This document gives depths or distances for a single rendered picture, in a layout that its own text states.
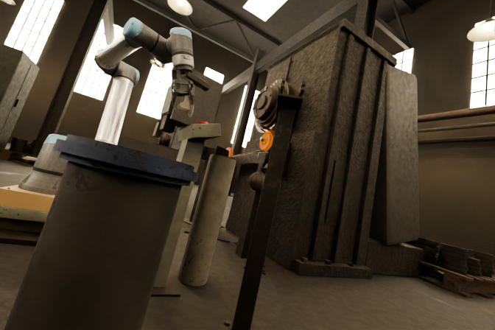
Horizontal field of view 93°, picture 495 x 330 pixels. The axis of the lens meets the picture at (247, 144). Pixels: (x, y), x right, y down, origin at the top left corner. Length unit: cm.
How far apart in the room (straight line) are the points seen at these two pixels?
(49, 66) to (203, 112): 882
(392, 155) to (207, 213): 165
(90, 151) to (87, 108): 1137
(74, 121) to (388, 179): 1123
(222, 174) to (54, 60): 1177
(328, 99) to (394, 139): 76
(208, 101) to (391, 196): 345
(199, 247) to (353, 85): 153
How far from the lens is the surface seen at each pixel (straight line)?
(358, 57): 208
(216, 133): 88
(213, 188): 99
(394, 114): 230
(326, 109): 170
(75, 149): 54
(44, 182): 138
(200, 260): 104
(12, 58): 457
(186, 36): 112
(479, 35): 690
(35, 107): 1215
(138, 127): 1171
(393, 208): 225
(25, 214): 133
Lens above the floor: 41
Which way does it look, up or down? 10 degrees up
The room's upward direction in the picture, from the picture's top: 14 degrees clockwise
